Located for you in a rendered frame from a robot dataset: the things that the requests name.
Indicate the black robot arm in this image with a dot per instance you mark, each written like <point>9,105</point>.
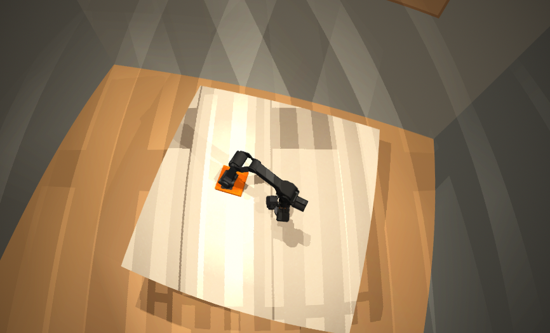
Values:
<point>286,191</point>

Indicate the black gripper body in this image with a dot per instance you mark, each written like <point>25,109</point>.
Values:
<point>283,215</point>

